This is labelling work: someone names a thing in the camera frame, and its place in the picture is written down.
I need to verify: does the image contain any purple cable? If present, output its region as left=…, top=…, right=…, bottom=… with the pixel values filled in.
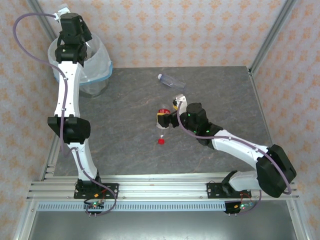
left=175, top=99, right=293, bottom=216
left=12, top=12, right=118, bottom=218

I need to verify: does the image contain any black mounting plate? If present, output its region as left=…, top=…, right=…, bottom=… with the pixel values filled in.
left=73, top=182, right=120, bottom=200
left=206, top=181, right=253, bottom=200

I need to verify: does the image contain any right aluminium frame post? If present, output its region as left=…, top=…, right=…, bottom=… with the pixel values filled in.
left=249, top=0, right=298, bottom=76

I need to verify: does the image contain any red labelled bottle red cap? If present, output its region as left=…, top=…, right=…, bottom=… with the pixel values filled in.
left=155, top=104, right=174, bottom=146

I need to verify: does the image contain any left circuit board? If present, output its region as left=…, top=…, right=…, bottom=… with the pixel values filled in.
left=84, top=199, right=105, bottom=210

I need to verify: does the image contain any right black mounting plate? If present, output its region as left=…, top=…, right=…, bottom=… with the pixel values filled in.
left=206, top=181, right=253, bottom=200

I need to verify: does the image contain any right circuit board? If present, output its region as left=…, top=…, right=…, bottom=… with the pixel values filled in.
left=233, top=201, right=255, bottom=210

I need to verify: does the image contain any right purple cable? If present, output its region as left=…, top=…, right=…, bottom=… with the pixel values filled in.
left=175, top=99, right=293, bottom=216

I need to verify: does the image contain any clear bottle with white cap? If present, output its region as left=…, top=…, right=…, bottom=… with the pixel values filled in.
left=156, top=73, right=187, bottom=91

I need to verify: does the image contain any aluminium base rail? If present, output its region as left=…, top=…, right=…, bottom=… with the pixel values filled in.
left=26, top=174, right=300, bottom=201

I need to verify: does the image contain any white slotted cable duct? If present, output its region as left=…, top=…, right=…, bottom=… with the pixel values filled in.
left=36, top=202, right=228, bottom=212

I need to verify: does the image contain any circuit board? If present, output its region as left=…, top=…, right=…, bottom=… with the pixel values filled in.
left=233, top=201, right=255, bottom=210
left=84, top=199, right=105, bottom=210

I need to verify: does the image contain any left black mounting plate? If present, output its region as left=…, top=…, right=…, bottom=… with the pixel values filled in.
left=73, top=182, right=120, bottom=200

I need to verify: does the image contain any aluminium frame post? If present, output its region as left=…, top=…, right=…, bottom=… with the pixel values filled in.
left=249, top=0, right=298, bottom=76
left=26, top=0, right=59, bottom=43

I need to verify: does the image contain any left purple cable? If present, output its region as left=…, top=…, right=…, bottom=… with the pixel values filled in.
left=12, top=12, right=118, bottom=218

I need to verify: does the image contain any white mesh lined bin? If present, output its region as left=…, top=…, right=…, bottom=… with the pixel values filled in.
left=47, top=37, right=114, bottom=98

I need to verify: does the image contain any left aluminium frame post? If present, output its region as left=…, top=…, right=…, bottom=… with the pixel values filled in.
left=26, top=0, right=59, bottom=43

